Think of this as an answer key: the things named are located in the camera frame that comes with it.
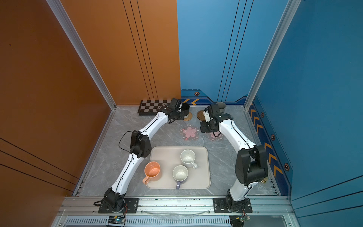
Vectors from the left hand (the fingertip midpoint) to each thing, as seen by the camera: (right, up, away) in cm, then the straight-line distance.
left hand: (183, 114), depth 106 cm
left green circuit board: (-33, -55, -35) cm, 73 cm away
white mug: (+3, -29, -17) cm, 33 cm away
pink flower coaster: (+5, -13, -2) cm, 14 cm away
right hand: (+13, -9, -16) cm, 23 cm away
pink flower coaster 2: (+20, -17, -6) cm, 27 cm away
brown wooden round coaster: (+14, -1, +7) cm, 16 cm away
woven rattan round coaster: (+6, -2, +6) cm, 9 cm away
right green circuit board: (+28, -55, -36) cm, 71 cm away
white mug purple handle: (-1, -37, -22) cm, 43 cm away
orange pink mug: (-18, -35, -22) cm, 45 cm away
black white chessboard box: (-30, +5, +10) cm, 32 cm away
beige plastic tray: (-9, -28, -16) cm, 34 cm away
